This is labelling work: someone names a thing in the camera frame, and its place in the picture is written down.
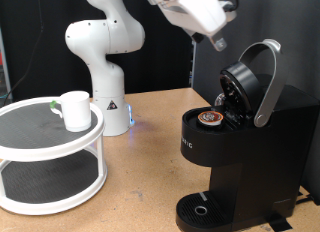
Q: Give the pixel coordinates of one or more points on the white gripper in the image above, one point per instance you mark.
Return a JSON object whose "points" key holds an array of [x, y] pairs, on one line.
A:
{"points": [[196, 12]]}

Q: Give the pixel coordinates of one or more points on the white two-tier turntable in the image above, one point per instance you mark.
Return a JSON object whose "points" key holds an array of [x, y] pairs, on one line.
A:
{"points": [[33, 125]]}

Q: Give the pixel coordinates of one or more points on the black tape piece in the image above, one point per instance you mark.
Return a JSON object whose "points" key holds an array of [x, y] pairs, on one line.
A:
{"points": [[278, 222]]}

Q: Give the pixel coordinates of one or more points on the black Keurig coffee machine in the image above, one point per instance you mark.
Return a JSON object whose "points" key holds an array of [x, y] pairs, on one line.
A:
{"points": [[260, 158]]}

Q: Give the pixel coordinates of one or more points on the white mug with green tape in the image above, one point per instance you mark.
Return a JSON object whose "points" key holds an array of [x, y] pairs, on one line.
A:
{"points": [[77, 112]]}

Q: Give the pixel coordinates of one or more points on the Donut Shop coffee pod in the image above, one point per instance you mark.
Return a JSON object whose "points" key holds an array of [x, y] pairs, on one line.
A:
{"points": [[210, 117]]}

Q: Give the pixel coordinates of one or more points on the black pod coffee machine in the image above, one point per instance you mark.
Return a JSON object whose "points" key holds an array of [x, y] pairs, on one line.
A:
{"points": [[283, 18]]}

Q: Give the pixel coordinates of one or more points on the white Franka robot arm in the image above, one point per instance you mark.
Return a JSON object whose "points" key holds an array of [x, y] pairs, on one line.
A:
{"points": [[106, 35]]}

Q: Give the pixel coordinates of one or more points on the black curtain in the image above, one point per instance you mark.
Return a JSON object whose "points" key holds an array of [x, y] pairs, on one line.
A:
{"points": [[40, 58]]}

